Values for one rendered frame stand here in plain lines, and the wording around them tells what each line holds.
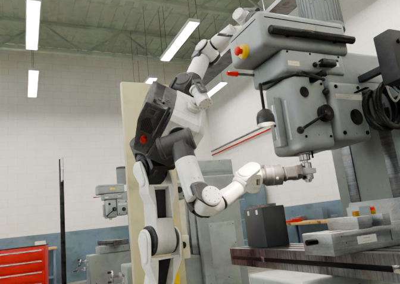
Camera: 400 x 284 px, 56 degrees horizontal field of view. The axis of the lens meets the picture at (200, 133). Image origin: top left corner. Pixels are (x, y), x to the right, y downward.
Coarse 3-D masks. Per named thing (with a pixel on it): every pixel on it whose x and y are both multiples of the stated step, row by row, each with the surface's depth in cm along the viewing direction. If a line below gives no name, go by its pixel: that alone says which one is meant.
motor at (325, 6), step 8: (296, 0) 190; (304, 0) 184; (312, 0) 180; (320, 0) 179; (328, 0) 179; (336, 0) 181; (304, 8) 184; (312, 8) 180; (320, 8) 178; (328, 8) 178; (336, 8) 179; (304, 16) 184; (312, 16) 180; (320, 16) 178; (328, 16) 177; (336, 16) 177; (344, 24) 180; (344, 32) 184
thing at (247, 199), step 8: (248, 192) 874; (264, 192) 892; (240, 200) 884; (248, 200) 869; (256, 200) 878; (264, 200) 887; (184, 208) 993; (240, 208) 885; (248, 208) 864; (184, 216) 988; (184, 224) 982; (184, 232) 977
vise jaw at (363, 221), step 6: (360, 216) 125; (366, 216) 126; (330, 222) 136; (336, 222) 133; (342, 222) 130; (348, 222) 128; (354, 222) 126; (360, 222) 125; (366, 222) 125; (330, 228) 136; (336, 228) 133; (342, 228) 130; (348, 228) 128; (354, 228) 126; (360, 228) 124
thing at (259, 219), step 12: (264, 204) 184; (252, 216) 190; (264, 216) 179; (276, 216) 181; (252, 228) 190; (264, 228) 178; (276, 228) 180; (252, 240) 191; (264, 240) 178; (276, 240) 178; (288, 240) 180
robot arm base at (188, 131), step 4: (188, 128) 154; (188, 132) 152; (188, 136) 152; (192, 136) 152; (188, 140) 152; (192, 140) 152; (156, 144) 154; (160, 144) 152; (192, 144) 152; (160, 148) 152; (160, 152) 152; (164, 156) 153
